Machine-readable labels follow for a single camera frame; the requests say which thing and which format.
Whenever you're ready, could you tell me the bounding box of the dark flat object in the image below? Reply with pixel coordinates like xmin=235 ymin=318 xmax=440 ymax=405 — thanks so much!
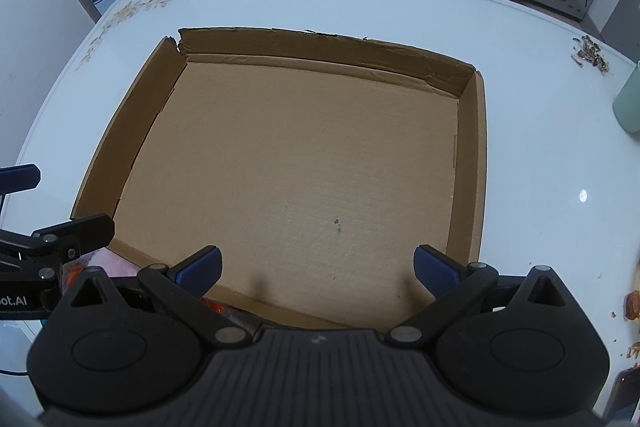
xmin=602 ymin=367 xmax=640 ymax=423

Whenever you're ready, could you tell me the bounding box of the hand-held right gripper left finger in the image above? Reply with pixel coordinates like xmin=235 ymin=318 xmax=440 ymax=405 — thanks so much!
xmin=70 ymin=246 xmax=251 ymax=350

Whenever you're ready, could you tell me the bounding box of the shallow cardboard box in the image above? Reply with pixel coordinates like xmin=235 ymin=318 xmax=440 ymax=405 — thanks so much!
xmin=70 ymin=27 xmax=488 ymax=333

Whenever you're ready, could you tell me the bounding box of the pile of seed shells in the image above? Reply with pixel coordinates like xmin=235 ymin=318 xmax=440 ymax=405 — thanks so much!
xmin=570 ymin=34 xmax=612 ymax=75

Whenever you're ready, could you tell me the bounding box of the green cup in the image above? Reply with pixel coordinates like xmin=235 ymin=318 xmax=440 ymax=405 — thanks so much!
xmin=612 ymin=61 xmax=640 ymax=134

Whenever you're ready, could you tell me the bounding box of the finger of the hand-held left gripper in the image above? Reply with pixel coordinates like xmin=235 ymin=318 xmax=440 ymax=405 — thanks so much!
xmin=0 ymin=164 xmax=42 ymax=196
xmin=0 ymin=213 xmax=116 ymax=281

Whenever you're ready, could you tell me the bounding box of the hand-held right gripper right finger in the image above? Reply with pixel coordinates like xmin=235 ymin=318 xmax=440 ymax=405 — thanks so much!
xmin=385 ymin=244 xmax=576 ymax=349

